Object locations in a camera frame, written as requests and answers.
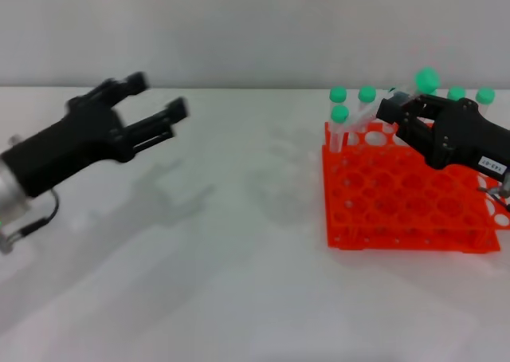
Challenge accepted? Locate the grey left arm cable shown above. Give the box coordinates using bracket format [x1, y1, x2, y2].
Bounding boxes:
[0, 190, 61, 256]

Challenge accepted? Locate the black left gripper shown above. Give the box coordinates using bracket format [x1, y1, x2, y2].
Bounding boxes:
[0, 71, 190, 199]

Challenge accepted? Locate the orange test tube rack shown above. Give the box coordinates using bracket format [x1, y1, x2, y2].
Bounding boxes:
[321, 121, 510, 254]

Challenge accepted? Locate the dark right arm cable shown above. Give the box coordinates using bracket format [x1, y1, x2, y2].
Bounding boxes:
[477, 175, 510, 216]

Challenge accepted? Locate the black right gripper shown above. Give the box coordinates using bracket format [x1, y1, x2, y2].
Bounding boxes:
[375, 92, 510, 176]

